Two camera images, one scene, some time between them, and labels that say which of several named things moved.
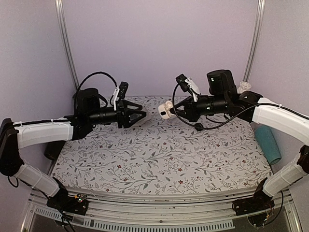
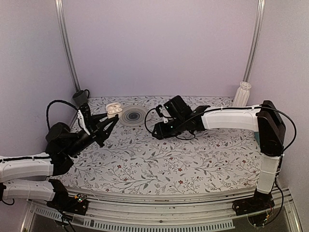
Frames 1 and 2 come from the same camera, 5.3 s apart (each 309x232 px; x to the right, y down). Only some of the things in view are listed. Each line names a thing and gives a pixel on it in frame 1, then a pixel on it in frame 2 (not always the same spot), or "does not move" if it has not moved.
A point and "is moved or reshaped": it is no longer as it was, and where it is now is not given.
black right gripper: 189,113 -> 161,132
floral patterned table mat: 161,156 does not move
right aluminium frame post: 254,42 does not move
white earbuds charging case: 164,113 is moved or reshaped
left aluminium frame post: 59,5 does not move
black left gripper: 122,119 -> 94,118
